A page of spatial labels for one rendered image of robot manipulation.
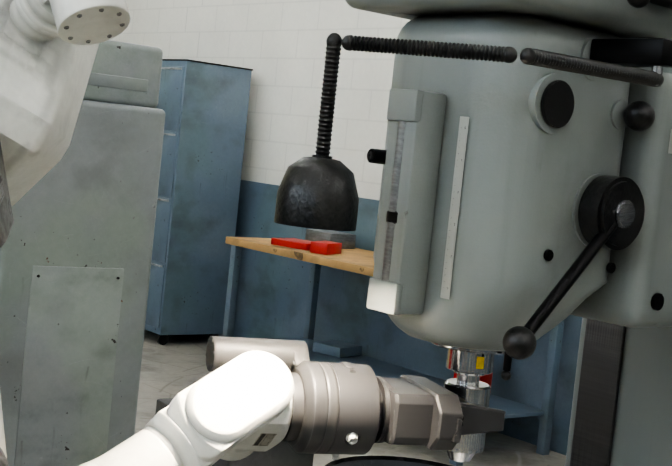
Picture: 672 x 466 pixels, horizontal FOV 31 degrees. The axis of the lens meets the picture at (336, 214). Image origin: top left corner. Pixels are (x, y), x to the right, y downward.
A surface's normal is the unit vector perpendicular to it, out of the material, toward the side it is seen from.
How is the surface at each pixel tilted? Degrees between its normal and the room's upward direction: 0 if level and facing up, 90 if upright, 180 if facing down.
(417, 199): 90
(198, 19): 90
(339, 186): 73
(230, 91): 90
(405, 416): 90
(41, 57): 58
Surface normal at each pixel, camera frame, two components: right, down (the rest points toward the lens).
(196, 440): -0.18, 0.05
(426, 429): 0.33, 0.09
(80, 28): 0.30, 0.90
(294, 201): -0.57, -0.02
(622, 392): -0.77, -0.05
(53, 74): 0.68, -0.44
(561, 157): 0.63, 0.11
